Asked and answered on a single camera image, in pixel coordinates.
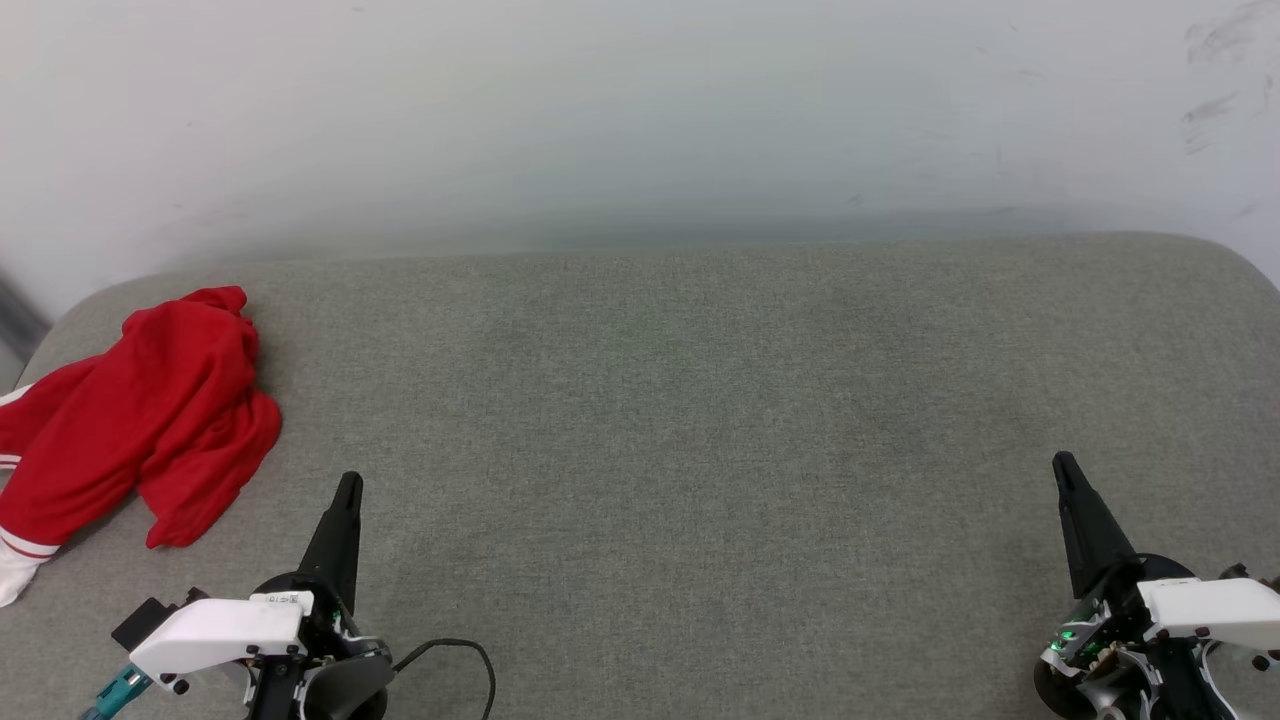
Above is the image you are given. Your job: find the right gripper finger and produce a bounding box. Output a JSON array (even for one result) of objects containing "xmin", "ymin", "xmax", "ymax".
[{"xmin": 1052, "ymin": 451, "xmax": 1141, "ymax": 602}]

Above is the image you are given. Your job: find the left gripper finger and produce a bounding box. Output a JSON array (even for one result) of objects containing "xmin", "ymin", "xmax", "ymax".
[{"xmin": 296, "ymin": 472, "xmax": 364, "ymax": 613}]

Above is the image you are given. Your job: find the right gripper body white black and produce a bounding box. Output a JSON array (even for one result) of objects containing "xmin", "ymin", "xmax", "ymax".
[{"xmin": 1038, "ymin": 553, "xmax": 1280, "ymax": 683}]

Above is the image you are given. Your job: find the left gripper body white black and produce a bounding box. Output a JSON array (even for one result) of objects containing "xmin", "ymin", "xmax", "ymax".
[{"xmin": 128, "ymin": 570, "xmax": 391, "ymax": 720}]

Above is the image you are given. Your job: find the red and white jersey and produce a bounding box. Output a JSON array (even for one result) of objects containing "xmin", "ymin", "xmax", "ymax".
[{"xmin": 0, "ymin": 286, "xmax": 283, "ymax": 609}]

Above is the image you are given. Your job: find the teal cable connector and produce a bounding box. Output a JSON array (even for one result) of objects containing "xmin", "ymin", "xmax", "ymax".
[{"xmin": 79, "ymin": 664, "xmax": 153, "ymax": 720}]

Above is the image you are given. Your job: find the thin black cable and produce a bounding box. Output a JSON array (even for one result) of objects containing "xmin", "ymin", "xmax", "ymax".
[{"xmin": 393, "ymin": 638, "xmax": 497, "ymax": 720}]

